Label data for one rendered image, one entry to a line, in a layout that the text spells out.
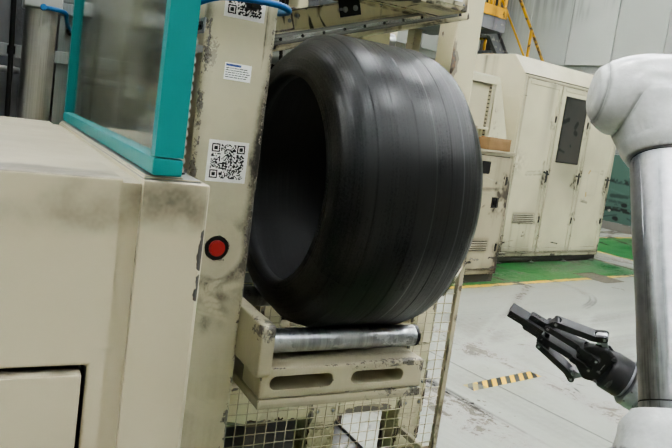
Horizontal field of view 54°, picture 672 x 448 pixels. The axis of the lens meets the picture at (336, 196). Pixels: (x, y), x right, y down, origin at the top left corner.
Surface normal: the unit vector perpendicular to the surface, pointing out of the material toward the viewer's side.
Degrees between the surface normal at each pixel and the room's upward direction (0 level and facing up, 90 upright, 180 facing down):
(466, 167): 75
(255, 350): 90
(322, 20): 90
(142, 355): 90
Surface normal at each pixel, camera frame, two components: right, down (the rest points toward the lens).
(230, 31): 0.46, 0.16
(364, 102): -0.26, -0.37
